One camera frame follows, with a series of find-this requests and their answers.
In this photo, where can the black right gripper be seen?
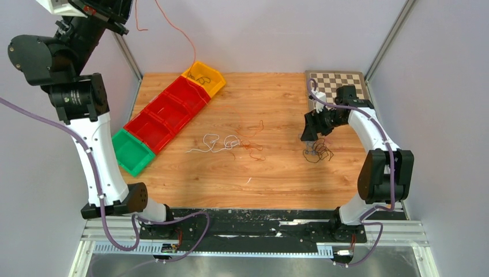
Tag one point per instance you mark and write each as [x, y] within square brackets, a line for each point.
[313, 126]

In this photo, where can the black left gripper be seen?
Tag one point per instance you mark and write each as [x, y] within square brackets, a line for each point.
[115, 11]

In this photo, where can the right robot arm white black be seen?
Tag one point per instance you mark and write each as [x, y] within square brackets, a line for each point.
[385, 177]

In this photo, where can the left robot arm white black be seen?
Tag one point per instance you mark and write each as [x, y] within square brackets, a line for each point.
[55, 64]

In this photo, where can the wooden chessboard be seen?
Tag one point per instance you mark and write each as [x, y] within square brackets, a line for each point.
[327, 82]

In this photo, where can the red plastic bin middle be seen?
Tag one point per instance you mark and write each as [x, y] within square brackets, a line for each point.
[169, 110]

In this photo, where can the red plastic bin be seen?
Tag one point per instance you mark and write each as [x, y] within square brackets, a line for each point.
[169, 110]
[150, 130]
[189, 94]

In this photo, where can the yellow plastic bin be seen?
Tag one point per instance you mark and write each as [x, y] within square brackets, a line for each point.
[208, 78]

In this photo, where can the red plastic bin far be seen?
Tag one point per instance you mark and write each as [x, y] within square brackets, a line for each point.
[189, 94]

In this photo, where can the red plastic bin near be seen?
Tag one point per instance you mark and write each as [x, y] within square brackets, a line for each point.
[150, 130]

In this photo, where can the green plastic bin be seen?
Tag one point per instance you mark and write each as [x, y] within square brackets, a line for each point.
[131, 153]

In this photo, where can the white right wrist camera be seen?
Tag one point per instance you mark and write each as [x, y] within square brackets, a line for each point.
[319, 100]

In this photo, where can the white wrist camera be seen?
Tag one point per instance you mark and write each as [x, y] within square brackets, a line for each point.
[319, 100]
[61, 8]

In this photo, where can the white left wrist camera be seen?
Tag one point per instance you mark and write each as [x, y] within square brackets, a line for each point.
[61, 8]

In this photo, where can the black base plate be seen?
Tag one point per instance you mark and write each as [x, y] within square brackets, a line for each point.
[241, 245]

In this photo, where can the aluminium frame rail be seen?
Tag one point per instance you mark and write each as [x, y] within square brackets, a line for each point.
[385, 232]

